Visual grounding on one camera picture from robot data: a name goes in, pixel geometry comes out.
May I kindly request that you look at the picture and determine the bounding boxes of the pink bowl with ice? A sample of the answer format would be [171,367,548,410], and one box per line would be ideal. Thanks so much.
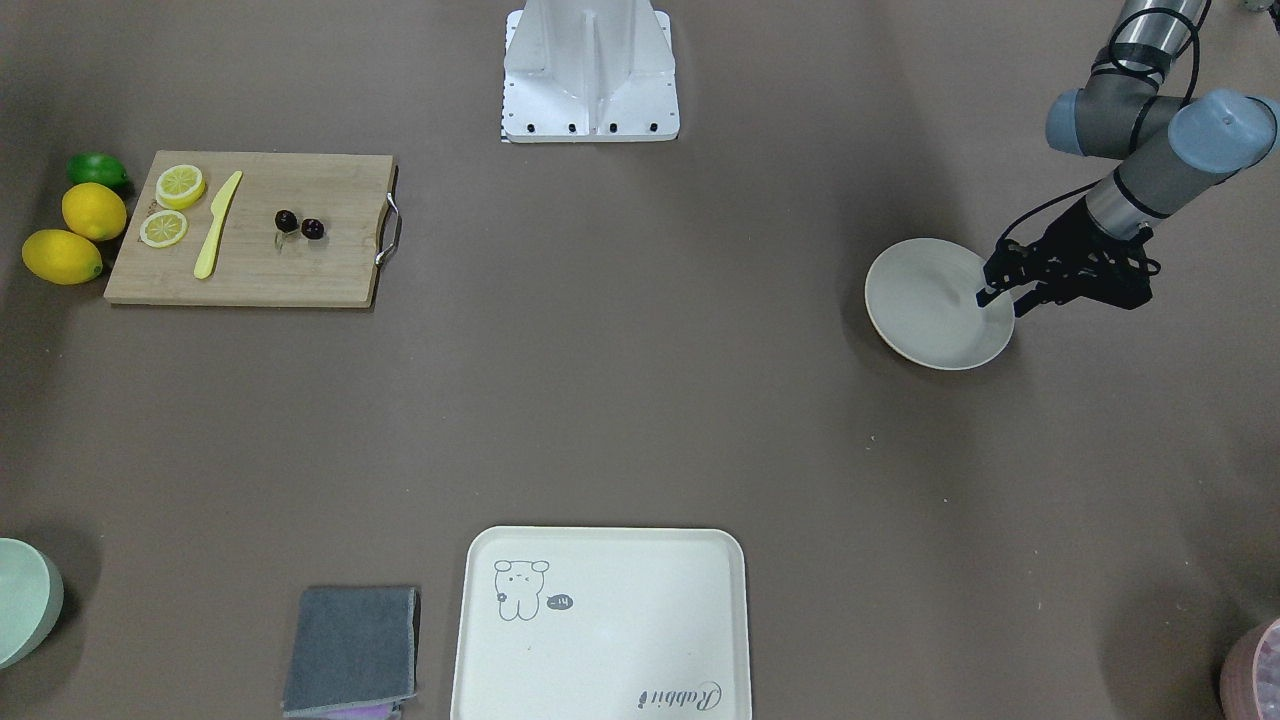
[1219,619,1279,719]

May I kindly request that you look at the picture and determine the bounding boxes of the lower lemon slice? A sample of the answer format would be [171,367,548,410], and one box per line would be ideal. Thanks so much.
[138,209,189,249]

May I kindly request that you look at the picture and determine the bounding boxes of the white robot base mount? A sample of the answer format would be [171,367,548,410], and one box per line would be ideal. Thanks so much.
[500,1,681,143]

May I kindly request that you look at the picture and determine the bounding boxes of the grey folded cloth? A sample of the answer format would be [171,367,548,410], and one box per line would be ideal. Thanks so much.
[282,585,419,719]

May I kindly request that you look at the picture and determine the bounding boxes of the mint green bowl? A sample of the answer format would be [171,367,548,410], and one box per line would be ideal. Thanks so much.
[1,538,64,669]

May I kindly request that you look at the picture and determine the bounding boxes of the bamboo cutting board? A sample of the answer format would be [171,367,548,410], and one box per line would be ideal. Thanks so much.
[105,150,401,309]

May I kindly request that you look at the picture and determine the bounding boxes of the yellow plastic knife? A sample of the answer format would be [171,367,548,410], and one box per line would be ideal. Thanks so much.
[193,170,243,281]

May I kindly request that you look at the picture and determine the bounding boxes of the cream round plate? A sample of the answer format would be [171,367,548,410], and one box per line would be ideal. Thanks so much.
[864,237,1015,372]

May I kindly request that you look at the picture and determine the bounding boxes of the upper yellow lemon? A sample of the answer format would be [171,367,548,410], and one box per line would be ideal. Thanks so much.
[61,182,128,243]

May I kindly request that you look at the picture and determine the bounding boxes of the lemon slice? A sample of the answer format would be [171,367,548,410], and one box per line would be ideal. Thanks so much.
[155,164,207,211]
[138,209,189,249]

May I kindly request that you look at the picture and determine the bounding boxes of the yellow lemon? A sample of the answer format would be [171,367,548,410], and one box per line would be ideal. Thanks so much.
[61,182,128,243]
[20,229,105,284]

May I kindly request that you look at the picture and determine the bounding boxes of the green lime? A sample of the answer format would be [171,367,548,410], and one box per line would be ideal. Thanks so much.
[65,152,133,195]

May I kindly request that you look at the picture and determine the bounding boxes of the lower yellow lemon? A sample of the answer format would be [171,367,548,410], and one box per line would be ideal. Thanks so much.
[20,229,105,284]

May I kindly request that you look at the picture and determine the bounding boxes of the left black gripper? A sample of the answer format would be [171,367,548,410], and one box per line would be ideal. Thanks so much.
[975,200,1155,318]

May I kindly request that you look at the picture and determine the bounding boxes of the cream rabbit tray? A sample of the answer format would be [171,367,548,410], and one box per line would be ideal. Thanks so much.
[451,527,753,719]

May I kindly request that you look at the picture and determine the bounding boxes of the upper lemon slice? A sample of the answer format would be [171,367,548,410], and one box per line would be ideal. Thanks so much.
[155,164,207,211]

